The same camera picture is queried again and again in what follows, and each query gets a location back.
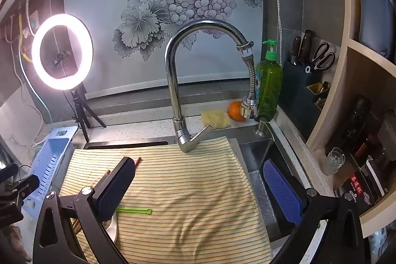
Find dark knife block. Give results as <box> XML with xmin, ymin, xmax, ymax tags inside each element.
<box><xmin>283</xmin><ymin>59</ymin><xmax>330</xmax><ymax>129</ymax></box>

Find flexible faucet sprayer attachment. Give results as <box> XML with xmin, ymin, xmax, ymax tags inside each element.
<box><xmin>236</xmin><ymin>41</ymin><xmax>261</xmax><ymax>120</ymax></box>

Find white cable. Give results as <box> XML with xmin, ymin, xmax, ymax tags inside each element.
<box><xmin>10</xmin><ymin>41</ymin><xmax>48</xmax><ymax>145</ymax></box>

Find dark-handled knife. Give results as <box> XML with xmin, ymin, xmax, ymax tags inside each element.
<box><xmin>290</xmin><ymin>36</ymin><xmax>302</xmax><ymax>67</ymax></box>
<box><xmin>298</xmin><ymin>29</ymin><xmax>316</xmax><ymax>65</ymax></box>

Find black-handled scissors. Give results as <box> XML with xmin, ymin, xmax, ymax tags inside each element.
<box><xmin>304</xmin><ymin>42</ymin><xmax>336</xmax><ymax>74</ymax></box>

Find chrome faucet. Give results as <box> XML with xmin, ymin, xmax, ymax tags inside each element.
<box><xmin>165</xmin><ymin>19</ymin><xmax>248</xmax><ymax>154</ymax></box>

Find white spoon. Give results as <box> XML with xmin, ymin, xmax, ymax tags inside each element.
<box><xmin>103</xmin><ymin>211</ymin><xmax>120</xmax><ymax>245</ymax></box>

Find yellow hose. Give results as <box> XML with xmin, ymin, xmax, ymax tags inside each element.
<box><xmin>18</xmin><ymin>13</ymin><xmax>32</xmax><ymax>62</ymax></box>

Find stainless steel sink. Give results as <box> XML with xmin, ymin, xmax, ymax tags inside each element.
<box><xmin>83</xmin><ymin>136</ymin><xmax>312</xmax><ymax>245</ymax></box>

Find blue plastic drain basket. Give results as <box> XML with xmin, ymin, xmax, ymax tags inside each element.
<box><xmin>23</xmin><ymin>125</ymin><xmax>78</xmax><ymax>220</ymax></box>

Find green plastic spoon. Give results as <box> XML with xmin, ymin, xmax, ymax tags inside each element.
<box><xmin>116</xmin><ymin>207</ymin><xmax>153</xmax><ymax>216</ymax></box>

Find clear glass cup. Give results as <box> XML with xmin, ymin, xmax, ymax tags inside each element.
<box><xmin>324</xmin><ymin>147</ymin><xmax>346</xmax><ymax>176</ymax></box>

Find blue-grey plastic container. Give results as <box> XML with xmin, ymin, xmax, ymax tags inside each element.
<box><xmin>359</xmin><ymin>0</ymin><xmax>396</xmax><ymax>59</ymax></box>

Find yellow sponge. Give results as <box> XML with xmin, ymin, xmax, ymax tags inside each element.
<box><xmin>200</xmin><ymin>109</ymin><xmax>232</xmax><ymax>130</ymax></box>

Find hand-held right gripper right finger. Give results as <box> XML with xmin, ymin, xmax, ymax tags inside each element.
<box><xmin>262</xmin><ymin>159</ymin><xmax>364</xmax><ymax>264</ymax></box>

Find wooden shelf unit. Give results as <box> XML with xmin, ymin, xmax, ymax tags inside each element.
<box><xmin>304</xmin><ymin>0</ymin><xmax>396</xmax><ymax>239</ymax></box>

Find white bead chain cord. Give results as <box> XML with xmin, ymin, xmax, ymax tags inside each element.
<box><xmin>267</xmin><ymin>0</ymin><xmax>284</xmax><ymax>67</ymax></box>

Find dark bottle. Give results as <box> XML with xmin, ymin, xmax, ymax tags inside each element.
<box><xmin>340</xmin><ymin>94</ymin><xmax>372</xmax><ymax>154</ymax></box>

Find yellow striped cloth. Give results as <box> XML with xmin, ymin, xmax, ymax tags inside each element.
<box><xmin>59</xmin><ymin>136</ymin><xmax>273</xmax><ymax>264</ymax></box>

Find green hose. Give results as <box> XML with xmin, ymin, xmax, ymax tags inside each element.
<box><xmin>19</xmin><ymin>46</ymin><xmax>52</xmax><ymax>126</ymax></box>

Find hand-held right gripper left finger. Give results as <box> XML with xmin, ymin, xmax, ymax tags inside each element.
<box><xmin>32</xmin><ymin>156</ymin><xmax>137</xmax><ymax>264</ymax></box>

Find ring light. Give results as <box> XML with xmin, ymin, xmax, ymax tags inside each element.
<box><xmin>31</xmin><ymin>13</ymin><xmax>94</xmax><ymax>81</ymax></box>

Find green dish soap bottle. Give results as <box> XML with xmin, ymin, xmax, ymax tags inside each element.
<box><xmin>254</xmin><ymin>39</ymin><xmax>284</xmax><ymax>123</ymax></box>

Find orange fruit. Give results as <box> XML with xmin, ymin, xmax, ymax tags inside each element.
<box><xmin>228</xmin><ymin>101</ymin><xmax>247</xmax><ymax>121</ymax></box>

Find red labelled dark box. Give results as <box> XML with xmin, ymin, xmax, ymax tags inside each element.
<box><xmin>336</xmin><ymin>159</ymin><xmax>388</xmax><ymax>209</ymax></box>

